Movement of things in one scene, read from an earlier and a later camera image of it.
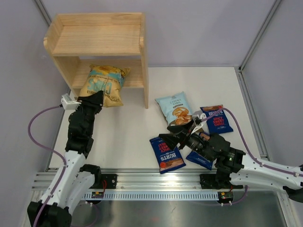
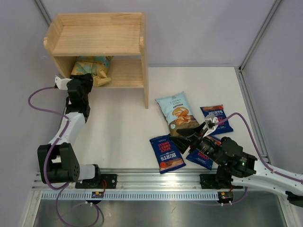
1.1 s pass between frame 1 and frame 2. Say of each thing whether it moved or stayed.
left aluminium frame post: stayed
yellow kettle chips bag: moved
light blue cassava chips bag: stayed
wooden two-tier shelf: stayed
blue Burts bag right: stayed
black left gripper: moved
